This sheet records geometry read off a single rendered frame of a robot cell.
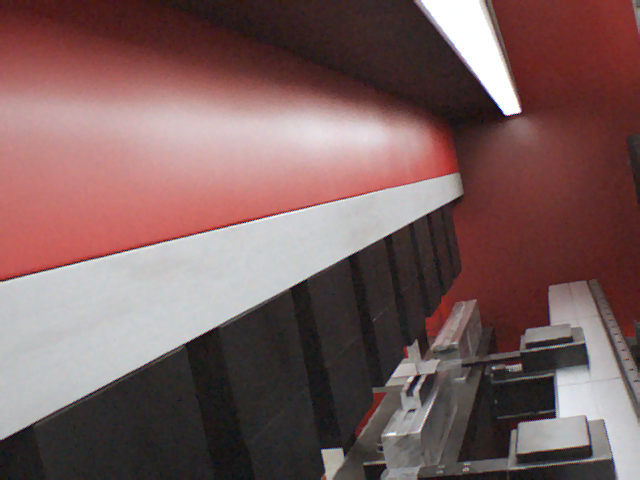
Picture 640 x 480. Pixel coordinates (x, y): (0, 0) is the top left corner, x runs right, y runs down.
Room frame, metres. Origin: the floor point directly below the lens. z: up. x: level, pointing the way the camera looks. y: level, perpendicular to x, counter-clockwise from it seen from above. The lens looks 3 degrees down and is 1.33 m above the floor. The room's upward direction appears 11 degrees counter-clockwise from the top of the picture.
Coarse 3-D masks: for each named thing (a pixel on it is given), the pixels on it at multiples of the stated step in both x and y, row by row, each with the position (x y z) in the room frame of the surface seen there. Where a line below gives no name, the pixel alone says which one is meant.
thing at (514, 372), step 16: (496, 368) 1.69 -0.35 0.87; (512, 368) 1.69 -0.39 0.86; (496, 384) 1.68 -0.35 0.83; (512, 384) 1.67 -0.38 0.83; (528, 384) 1.67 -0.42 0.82; (544, 384) 1.66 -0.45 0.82; (496, 400) 1.69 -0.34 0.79; (512, 400) 1.68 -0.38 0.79; (528, 400) 1.67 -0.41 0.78; (544, 400) 1.66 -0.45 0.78; (496, 416) 1.69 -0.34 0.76; (512, 416) 1.68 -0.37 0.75; (528, 416) 1.66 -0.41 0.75
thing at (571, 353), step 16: (528, 336) 1.24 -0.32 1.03; (544, 336) 1.22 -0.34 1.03; (560, 336) 1.20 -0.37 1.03; (576, 336) 1.22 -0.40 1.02; (512, 352) 1.28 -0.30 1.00; (528, 352) 1.20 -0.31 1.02; (544, 352) 1.19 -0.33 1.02; (560, 352) 1.18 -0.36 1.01; (576, 352) 1.18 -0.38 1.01; (448, 368) 1.28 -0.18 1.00; (528, 368) 1.20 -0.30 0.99; (544, 368) 1.19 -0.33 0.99
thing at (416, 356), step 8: (424, 328) 1.35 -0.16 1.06; (424, 336) 1.33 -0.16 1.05; (416, 344) 1.27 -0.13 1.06; (424, 344) 1.32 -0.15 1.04; (408, 352) 1.27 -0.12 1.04; (416, 352) 1.27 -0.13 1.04; (424, 352) 1.31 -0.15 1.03; (416, 360) 1.27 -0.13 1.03; (424, 360) 1.34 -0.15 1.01; (416, 368) 1.27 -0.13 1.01
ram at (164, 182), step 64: (0, 0) 0.34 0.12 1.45; (64, 0) 0.39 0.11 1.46; (128, 0) 0.45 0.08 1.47; (0, 64) 0.33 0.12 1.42; (64, 64) 0.38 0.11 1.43; (128, 64) 0.44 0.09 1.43; (192, 64) 0.53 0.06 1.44; (256, 64) 0.66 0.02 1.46; (320, 64) 0.87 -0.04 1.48; (0, 128) 0.32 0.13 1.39; (64, 128) 0.37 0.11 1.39; (128, 128) 0.43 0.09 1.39; (192, 128) 0.51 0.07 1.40; (256, 128) 0.63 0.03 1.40; (320, 128) 0.81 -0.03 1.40; (384, 128) 1.16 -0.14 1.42; (448, 128) 2.04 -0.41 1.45; (0, 192) 0.31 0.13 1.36; (64, 192) 0.36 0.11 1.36; (128, 192) 0.42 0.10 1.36; (192, 192) 0.49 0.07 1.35; (256, 192) 0.60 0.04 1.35; (320, 192) 0.77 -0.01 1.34; (384, 192) 1.07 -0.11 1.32; (448, 192) 1.78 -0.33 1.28; (0, 256) 0.31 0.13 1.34; (64, 256) 0.35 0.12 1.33; (128, 256) 0.40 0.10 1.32; (192, 256) 0.48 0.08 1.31; (256, 256) 0.58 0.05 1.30; (320, 256) 0.73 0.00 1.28; (0, 320) 0.30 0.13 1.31; (64, 320) 0.34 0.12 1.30; (128, 320) 0.39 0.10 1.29; (192, 320) 0.46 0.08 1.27; (0, 384) 0.29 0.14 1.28; (64, 384) 0.33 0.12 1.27
